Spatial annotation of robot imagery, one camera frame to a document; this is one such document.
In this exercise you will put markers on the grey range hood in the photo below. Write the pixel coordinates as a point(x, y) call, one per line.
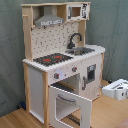
point(48, 18)

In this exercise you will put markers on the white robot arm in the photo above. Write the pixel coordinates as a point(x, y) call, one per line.
point(117, 90)

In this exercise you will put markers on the toy microwave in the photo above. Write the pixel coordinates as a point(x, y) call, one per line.
point(78, 11)

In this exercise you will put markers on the left red stove knob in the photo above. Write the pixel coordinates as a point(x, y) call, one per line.
point(56, 75)

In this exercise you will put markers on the wooden toy kitchen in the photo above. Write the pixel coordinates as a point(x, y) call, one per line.
point(46, 40)

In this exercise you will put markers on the silver toy sink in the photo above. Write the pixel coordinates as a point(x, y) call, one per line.
point(79, 51)

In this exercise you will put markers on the black toy stovetop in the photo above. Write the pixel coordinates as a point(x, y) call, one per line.
point(52, 59)

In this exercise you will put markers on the right red stove knob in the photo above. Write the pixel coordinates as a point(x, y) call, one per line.
point(74, 69)

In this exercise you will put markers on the white dishwasher door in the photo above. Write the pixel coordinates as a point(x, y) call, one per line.
point(90, 77)

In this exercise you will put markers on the black toy faucet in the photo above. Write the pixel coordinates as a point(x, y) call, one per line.
point(72, 41)

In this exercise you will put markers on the red stove knob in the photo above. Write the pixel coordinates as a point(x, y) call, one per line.
point(74, 69)
point(56, 75)

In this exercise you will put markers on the white oven door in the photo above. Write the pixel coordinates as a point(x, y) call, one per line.
point(62, 103)

